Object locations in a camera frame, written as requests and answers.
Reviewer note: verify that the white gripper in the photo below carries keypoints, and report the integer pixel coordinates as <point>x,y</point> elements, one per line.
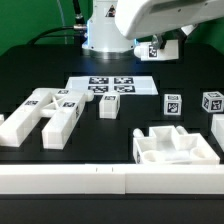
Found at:
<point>141,18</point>

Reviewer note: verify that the white chair seat part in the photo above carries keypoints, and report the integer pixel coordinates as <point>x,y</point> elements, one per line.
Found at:
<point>170,145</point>

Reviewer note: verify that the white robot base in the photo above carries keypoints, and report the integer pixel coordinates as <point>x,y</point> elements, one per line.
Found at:
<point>104,40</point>

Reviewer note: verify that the white tagged cube nut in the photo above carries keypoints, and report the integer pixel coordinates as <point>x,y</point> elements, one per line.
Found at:
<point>172,104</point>

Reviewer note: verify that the white part at right edge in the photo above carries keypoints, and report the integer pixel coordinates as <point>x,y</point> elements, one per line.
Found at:
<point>217,129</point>

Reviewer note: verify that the white part at edge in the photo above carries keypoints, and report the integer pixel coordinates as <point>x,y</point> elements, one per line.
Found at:
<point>1,118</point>
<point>217,129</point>

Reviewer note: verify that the white part at left edge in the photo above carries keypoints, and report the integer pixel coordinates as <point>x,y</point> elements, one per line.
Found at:
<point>1,118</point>

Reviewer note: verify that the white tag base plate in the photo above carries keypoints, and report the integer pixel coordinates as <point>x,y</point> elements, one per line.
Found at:
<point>125,85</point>

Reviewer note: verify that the white chair back frame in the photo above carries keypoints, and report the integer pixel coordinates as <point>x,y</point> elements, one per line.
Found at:
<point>63,108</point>

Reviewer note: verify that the white front fence rail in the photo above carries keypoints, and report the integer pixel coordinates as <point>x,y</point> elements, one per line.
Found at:
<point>111,179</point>

